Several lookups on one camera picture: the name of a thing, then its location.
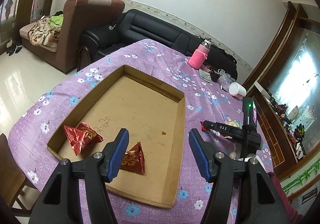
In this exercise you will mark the black shoes on floor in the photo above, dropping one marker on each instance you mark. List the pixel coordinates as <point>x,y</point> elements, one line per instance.
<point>13,47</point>

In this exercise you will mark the wooden cabinet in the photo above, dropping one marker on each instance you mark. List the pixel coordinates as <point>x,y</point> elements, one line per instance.
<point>285,86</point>

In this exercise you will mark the clear plastic cup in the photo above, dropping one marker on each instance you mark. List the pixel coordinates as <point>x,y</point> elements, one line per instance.
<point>224,80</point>

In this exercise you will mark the dark red sleeved forearm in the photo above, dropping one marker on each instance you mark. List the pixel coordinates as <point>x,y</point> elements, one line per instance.
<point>292,214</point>

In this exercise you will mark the small dark booklet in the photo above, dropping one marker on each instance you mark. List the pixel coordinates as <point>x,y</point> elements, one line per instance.
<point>205,75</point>

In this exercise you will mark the black small container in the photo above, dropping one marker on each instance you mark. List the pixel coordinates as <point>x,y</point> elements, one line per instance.
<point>214,76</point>

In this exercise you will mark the clear green candy wrapper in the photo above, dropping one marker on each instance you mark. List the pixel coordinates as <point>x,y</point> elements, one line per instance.
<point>234,123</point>

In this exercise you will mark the white plastic jar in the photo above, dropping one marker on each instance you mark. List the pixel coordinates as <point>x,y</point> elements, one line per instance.
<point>236,90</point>

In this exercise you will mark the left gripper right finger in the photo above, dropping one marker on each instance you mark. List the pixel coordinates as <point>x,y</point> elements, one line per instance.
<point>258,201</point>

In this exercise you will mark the brown fabric armchair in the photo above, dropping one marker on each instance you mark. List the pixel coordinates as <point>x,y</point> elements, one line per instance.
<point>79,15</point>

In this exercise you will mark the red small snack packet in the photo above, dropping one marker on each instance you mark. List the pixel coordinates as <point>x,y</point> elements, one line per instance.
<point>206,126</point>

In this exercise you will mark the wooden chair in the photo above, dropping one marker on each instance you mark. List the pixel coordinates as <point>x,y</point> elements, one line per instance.
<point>12,181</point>

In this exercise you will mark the purple floral tablecloth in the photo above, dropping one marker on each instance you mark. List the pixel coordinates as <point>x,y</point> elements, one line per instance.
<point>54,99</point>

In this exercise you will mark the clothes pile on armchair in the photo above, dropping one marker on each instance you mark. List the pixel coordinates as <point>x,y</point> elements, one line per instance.
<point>46,31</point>

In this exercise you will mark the white gloved right hand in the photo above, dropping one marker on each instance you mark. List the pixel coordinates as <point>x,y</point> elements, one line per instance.
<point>233,155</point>

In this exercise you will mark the black leather sofa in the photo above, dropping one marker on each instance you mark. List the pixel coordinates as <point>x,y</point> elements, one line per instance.
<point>128,28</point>

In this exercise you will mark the pink knit-sleeved thermos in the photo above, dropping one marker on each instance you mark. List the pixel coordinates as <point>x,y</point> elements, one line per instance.
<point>200,54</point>

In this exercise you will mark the dark red gold-character snack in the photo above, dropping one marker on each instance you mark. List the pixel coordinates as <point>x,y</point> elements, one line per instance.
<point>133,160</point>

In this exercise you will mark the dark red triangular snack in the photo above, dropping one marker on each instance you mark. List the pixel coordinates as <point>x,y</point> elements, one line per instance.
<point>81,136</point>

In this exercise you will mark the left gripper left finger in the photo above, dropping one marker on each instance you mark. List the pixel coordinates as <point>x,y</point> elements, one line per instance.
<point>59,201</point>

